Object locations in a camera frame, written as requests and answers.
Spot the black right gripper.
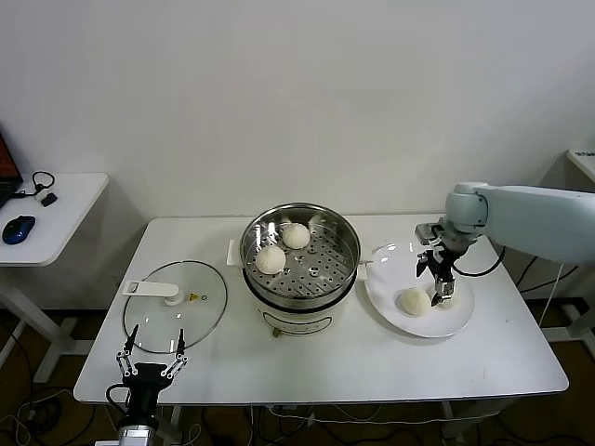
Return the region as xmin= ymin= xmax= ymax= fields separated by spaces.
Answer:
xmin=416 ymin=241 xmax=466 ymax=308

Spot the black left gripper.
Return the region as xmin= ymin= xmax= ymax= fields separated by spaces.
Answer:
xmin=114 ymin=324 xmax=190 ymax=420

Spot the stainless steel steamer basket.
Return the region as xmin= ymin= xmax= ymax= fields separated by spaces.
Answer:
xmin=226 ymin=203 xmax=376 ymax=298

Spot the white round plate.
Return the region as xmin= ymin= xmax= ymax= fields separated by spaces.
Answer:
xmin=364 ymin=241 xmax=477 ymax=339

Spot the white electric cooker base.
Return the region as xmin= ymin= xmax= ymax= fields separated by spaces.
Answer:
xmin=241 ymin=264 xmax=362 ymax=338

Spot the blue computer mouse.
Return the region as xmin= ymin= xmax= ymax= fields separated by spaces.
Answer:
xmin=2 ymin=214 xmax=37 ymax=244

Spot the black laptop red screen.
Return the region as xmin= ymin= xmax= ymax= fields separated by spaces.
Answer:
xmin=0 ymin=119 xmax=25 ymax=208

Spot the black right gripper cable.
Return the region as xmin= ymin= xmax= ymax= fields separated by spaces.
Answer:
xmin=453 ymin=245 xmax=508 ymax=278

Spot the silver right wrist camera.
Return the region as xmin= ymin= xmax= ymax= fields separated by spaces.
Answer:
xmin=414 ymin=222 xmax=442 ymax=243

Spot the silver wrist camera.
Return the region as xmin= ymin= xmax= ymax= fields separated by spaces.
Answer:
xmin=116 ymin=418 xmax=158 ymax=440
xmin=414 ymin=222 xmax=442 ymax=243

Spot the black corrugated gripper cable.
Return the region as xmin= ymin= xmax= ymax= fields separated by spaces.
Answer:
xmin=104 ymin=382 xmax=132 ymax=411

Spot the glass lid white handle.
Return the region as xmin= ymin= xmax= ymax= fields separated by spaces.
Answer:
xmin=122 ymin=258 xmax=230 ymax=353

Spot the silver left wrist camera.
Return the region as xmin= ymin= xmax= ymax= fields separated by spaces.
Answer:
xmin=116 ymin=418 xmax=158 ymax=440

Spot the black hanging cable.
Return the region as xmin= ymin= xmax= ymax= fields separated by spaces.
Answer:
xmin=517 ymin=253 xmax=540 ymax=295

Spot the white hanging cable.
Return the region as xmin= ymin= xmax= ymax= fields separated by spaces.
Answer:
xmin=540 ymin=260 xmax=566 ymax=326

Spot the white cable under table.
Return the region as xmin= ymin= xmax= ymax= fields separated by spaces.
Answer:
xmin=269 ymin=402 xmax=387 ymax=425

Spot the black earphone cable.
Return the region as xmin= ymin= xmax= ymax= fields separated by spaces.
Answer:
xmin=8 ymin=169 xmax=58 ymax=200

